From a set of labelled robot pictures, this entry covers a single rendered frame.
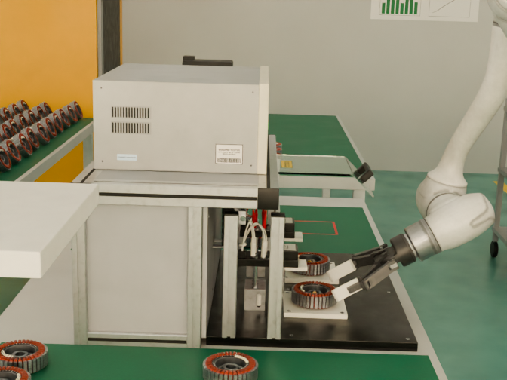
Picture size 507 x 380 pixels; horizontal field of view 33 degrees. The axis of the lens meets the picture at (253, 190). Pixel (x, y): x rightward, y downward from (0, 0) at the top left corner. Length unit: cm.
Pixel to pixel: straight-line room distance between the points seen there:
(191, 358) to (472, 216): 73
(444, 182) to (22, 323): 107
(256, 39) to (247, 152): 540
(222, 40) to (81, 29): 202
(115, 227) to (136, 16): 559
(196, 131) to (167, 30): 544
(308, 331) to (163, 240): 39
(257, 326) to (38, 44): 390
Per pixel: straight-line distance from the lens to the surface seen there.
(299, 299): 204
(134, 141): 192
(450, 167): 216
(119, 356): 187
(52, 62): 560
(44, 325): 205
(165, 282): 186
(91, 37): 554
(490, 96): 200
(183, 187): 178
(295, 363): 184
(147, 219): 182
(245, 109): 189
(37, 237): 112
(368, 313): 208
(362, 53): 734
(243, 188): 178
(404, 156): 751
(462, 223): 203
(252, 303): 205
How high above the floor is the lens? 152
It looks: 13 degrees down
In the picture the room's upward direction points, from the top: 2 degrees clockwise
